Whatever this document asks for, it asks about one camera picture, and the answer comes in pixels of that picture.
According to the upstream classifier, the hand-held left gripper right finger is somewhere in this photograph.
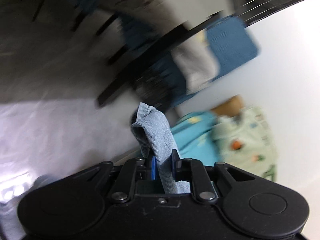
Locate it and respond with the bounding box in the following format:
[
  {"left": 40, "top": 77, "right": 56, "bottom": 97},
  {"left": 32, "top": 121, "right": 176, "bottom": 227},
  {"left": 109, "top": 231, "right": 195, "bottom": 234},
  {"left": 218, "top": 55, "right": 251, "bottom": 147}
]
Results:
[{"left": 171, "top": 149, "right": 255, "bottom": 203}]

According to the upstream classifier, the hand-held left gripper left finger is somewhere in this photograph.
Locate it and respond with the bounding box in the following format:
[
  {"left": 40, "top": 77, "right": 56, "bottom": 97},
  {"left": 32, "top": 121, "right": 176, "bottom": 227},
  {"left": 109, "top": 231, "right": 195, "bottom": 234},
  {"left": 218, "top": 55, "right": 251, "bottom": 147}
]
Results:
[{"left": 75, "top": 156, "right": 157, "bottom": 203}]

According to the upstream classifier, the teal printed bed sheet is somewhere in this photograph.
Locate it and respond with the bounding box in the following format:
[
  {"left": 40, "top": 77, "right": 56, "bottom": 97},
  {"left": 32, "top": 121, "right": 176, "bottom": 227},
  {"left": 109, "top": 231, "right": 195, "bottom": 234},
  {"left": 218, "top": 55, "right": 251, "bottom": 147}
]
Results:
[{"left": 170, "top": 111, "right": 221, "bottom": 167}]

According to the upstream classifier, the green printed fleece blanket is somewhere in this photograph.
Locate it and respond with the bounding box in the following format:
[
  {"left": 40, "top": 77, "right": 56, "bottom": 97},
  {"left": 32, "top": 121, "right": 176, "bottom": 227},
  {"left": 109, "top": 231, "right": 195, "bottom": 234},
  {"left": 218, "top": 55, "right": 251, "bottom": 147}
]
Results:
[{"left": 212, "top": 106, "right": 278, "bottom": 183}]

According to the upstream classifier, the beige cloth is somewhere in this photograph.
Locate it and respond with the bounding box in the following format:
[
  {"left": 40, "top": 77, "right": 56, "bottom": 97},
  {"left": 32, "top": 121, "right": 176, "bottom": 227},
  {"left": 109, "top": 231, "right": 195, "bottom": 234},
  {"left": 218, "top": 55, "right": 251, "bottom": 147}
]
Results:
[{"left": 172, "top": 44, "right": 218, "bottom": 93}]

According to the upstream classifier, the white and black table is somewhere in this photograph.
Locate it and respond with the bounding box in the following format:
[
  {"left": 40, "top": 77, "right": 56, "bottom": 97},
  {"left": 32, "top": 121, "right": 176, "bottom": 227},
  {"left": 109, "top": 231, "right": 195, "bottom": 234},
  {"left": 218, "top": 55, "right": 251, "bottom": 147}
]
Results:
[{"left": 96, "top": 0, "right": 240, "bottom": 109}]

